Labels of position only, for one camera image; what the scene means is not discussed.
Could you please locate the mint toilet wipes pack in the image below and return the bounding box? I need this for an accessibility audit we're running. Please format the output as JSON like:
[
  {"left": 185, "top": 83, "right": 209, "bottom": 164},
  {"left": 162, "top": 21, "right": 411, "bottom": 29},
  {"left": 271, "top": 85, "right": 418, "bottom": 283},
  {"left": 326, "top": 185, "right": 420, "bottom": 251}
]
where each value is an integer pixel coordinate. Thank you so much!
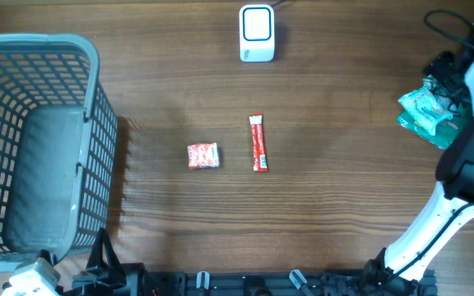
[{"left": 398, "top": 84, "right": 453, "bottom": 136}]

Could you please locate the red white tissue pack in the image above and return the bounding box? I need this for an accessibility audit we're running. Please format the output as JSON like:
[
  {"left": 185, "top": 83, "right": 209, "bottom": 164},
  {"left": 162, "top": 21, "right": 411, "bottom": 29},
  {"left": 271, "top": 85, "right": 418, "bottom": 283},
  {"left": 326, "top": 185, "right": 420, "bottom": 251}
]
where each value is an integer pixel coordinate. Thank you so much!
[{"left": 187, "top": 143, "right": 220, "bottom": 169}]

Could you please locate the white barcode scanner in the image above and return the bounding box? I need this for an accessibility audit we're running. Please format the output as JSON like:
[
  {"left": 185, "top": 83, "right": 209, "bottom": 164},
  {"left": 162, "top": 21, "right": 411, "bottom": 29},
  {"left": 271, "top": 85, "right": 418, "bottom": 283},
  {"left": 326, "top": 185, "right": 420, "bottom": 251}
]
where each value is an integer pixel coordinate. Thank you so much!
[{"left": 239, "top": 4, "right": 276, "bottom": 62}]

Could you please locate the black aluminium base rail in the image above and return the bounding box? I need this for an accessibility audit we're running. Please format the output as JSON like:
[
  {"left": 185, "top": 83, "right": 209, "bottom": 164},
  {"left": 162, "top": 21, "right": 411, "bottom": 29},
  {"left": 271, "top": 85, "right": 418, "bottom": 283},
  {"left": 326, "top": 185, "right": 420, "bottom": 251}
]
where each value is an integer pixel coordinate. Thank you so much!
[{"left": 71, "top": 262, "right": 439, "bottom": 296}]

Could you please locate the red snack stick packet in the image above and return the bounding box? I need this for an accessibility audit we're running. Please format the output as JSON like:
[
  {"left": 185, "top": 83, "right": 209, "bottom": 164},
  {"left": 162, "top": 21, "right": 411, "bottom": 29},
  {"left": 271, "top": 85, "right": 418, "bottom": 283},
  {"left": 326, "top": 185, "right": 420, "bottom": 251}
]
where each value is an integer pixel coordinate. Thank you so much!
[{"left": 249, "top": 113, "right": 268, "bottom": 172}]

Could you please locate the grey plastic shopping basket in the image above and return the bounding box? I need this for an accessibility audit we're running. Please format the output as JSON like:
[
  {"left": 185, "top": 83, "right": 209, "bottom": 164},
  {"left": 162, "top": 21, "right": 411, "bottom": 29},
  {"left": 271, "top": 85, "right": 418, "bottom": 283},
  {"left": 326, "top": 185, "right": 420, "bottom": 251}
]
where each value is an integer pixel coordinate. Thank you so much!
[{"left": 0, "top": 34, "right": 119, "bottom": 272}]

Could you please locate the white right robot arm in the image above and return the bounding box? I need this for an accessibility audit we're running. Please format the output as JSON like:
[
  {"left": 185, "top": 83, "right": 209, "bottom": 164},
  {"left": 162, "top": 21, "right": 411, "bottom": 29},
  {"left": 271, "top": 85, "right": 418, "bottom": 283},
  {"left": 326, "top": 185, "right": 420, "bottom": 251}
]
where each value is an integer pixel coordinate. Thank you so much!
[{"left": 349, "top": 12, "right": 474, "bottom": 295}]

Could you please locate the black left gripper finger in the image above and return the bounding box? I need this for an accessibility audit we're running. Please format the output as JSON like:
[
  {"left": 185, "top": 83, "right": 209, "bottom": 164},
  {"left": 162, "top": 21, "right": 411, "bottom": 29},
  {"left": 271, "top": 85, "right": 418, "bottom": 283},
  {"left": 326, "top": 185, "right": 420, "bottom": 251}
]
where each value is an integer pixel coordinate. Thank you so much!
[
  {"left": 86, "top": 228, "right": 124, "bottom": 275},
  {"left": 37, "top": 249, "right": 58, "bottom": 266}
]

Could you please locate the green grip gloves package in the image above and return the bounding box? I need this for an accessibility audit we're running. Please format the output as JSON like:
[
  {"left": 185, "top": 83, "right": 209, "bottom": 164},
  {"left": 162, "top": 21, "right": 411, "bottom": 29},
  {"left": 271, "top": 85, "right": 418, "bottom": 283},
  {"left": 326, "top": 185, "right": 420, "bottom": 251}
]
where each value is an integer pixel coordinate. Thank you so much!
[{"left": 396, "top": 107, "right": 472, "bottom": 150}]

